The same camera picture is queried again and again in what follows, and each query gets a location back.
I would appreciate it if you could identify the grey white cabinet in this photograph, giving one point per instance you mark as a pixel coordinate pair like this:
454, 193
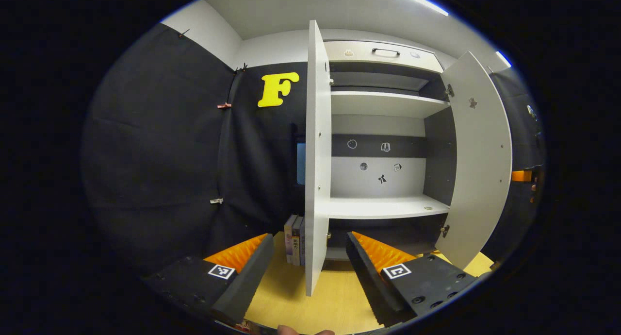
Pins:
378, 179

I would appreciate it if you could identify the dark spine book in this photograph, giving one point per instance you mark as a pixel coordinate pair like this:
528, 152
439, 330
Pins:
302, 247

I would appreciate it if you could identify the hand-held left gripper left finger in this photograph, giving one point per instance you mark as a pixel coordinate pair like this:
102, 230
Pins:
247, 281

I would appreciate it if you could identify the small ceiling light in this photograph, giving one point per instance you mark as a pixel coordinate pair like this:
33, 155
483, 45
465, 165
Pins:
503, 59

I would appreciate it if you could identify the white cabinet door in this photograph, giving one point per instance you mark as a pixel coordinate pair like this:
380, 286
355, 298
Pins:
482, 170
316, 155

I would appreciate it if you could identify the blue lit screen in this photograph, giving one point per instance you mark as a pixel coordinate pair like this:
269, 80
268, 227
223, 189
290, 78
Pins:
301, 164

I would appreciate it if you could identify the beige cabinet drawer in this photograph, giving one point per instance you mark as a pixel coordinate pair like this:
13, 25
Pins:
427, 62

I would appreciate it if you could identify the black backdrop cloth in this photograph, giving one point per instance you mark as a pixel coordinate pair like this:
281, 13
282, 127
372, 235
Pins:
160, 155
521, 131

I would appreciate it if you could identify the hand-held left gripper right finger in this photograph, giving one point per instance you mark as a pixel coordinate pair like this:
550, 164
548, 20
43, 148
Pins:
371, 281

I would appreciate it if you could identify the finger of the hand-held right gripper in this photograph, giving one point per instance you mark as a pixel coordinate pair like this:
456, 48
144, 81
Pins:
521, 175

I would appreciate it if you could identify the grey spine book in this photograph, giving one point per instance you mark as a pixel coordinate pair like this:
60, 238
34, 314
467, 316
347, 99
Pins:
296, 242

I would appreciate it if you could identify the white cabinet shelf board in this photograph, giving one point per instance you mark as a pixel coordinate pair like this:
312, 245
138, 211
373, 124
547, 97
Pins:
383, 104

